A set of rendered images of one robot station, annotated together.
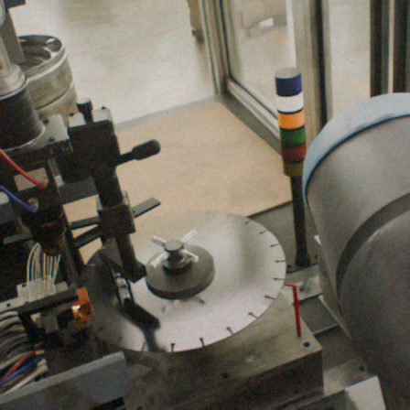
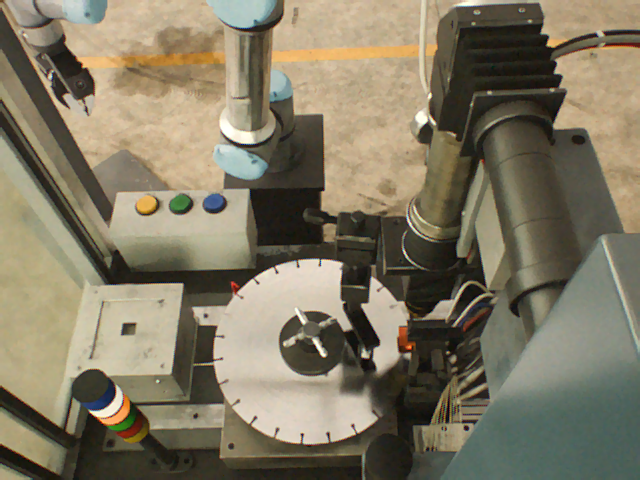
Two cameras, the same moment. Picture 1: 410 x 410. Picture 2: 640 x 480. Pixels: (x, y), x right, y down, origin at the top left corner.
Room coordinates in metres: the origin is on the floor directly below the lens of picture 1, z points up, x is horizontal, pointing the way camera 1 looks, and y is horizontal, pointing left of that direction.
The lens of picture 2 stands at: (1.13, 0.19, 1.86)
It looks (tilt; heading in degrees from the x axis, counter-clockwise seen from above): 57 degrees down; 196
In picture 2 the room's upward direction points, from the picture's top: 4 degrees counter-clockwise
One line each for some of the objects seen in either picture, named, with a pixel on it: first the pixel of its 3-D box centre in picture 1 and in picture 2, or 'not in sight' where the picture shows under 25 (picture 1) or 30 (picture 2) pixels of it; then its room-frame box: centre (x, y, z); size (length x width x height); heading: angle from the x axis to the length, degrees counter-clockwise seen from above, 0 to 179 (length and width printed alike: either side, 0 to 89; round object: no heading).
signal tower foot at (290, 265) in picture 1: (302, 258); (168, 460); (0.95, -0.17, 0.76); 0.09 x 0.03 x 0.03; 104
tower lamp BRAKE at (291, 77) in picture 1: (287, 80); (94, 389); (0.95, -0.17, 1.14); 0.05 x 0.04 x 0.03; 14
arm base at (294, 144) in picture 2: not in sight; (273, 136); (0.17, -0.18, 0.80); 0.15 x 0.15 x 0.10
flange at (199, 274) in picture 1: (178, 264); (311, 339); (0.75, 0.06, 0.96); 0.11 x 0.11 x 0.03
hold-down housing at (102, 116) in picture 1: (103, 170); (356, 258); (0.71, 0.13, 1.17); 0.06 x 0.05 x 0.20; 95
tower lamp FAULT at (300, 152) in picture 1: (293, 147); (125, 419); (0.95, -0.17, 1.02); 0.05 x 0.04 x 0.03; 14
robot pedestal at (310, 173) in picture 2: not in sight; (287, 232); (0.17, -0.18, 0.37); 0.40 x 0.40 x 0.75; 14
